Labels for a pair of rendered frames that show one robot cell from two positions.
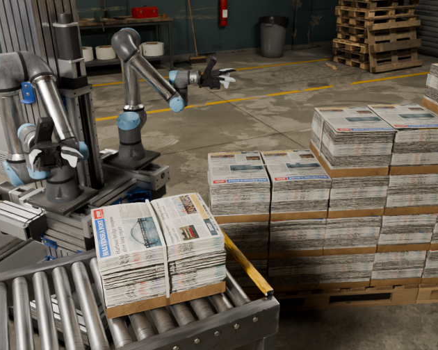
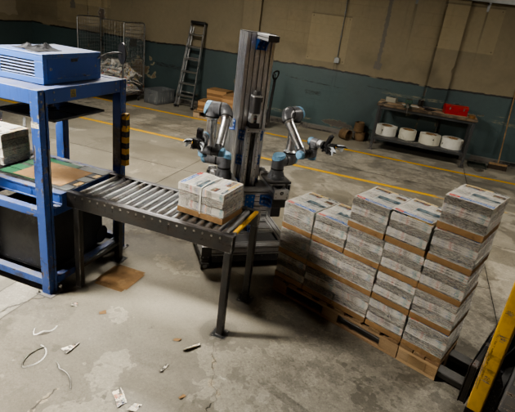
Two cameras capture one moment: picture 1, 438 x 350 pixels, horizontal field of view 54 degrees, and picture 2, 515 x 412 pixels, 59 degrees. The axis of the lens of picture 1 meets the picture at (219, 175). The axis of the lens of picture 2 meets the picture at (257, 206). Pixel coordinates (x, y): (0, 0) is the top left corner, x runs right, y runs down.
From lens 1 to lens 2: 229 cm
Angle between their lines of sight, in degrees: 39
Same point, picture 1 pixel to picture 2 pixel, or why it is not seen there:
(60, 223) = not seen: hidden behind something
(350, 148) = (361, 211)
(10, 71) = (213, 109)
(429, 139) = (412, 226)
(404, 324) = (369, 358)
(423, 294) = (401, 354)
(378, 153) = (378, 221)
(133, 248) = (191, 184)
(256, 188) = (306, 213)
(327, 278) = (338, 299)
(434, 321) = (391, 370)
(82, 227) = not seen: hidden behind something
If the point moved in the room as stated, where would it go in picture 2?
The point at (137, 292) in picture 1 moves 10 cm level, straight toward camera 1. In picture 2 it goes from (189, 203) to (180, 208)
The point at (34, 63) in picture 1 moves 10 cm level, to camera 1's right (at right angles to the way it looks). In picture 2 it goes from (224, 109) to (232, 111)
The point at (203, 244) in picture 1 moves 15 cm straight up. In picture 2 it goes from (215, 195) to (217, 174)
